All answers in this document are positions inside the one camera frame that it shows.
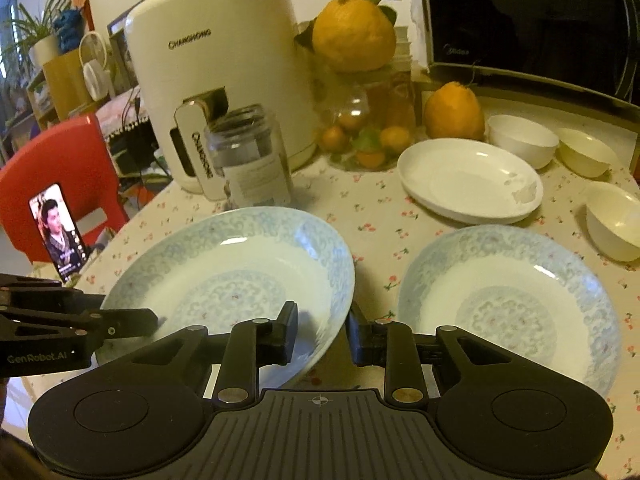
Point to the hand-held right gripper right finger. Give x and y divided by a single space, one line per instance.
356 337

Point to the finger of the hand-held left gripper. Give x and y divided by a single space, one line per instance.
45 295
125 322

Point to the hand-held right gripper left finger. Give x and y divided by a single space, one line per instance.
288 332

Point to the blue patterned plate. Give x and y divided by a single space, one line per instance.
225 260
500 280

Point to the small cream bowl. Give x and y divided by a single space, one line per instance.
615 225
587 152

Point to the smartphone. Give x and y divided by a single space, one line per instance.
57 230

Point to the cherry print tablecloth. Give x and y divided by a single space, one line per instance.
360 210

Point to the red plastic chair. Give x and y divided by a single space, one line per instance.
65 160

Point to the labelled glass jar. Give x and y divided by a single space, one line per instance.
255 170

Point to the plain white plate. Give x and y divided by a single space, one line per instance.
465 180

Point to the glass jar of small oranges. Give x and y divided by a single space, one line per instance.
365 145

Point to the pink lace cloth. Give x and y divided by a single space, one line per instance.
122 110

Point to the wooden cabinet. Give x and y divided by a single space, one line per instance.
65 85

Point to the white desk fan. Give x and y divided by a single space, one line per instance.
97 75

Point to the dark framed screen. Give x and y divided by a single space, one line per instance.
120 55

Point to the potted green plant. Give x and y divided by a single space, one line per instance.
42 40

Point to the large white bowl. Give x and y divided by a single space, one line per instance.
522 142

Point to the blue plush toy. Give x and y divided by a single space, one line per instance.
69 27

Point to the white air fryer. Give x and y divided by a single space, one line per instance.
225 60

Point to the stack of white cups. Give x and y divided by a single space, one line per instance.
404 50

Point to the large orange with leaves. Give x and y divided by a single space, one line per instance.
350 35

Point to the black microwave oven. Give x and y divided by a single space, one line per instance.
525 15

